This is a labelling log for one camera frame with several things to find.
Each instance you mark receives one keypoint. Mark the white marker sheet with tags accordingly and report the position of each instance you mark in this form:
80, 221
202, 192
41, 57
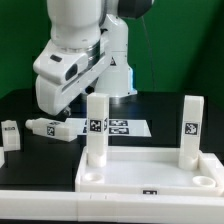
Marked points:
117, 127

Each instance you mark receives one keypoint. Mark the white left fence piece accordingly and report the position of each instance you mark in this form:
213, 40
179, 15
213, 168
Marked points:
2, 158

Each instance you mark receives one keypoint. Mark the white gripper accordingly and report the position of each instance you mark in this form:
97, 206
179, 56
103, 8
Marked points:
63, 75

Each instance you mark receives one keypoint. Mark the white desk tabletop tray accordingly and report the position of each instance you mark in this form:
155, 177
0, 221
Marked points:
151, 171

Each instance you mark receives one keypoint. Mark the white front fence bar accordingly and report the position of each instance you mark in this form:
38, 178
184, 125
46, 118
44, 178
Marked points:
72, 206

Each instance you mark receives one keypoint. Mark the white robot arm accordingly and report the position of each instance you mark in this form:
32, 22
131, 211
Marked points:
87, 51

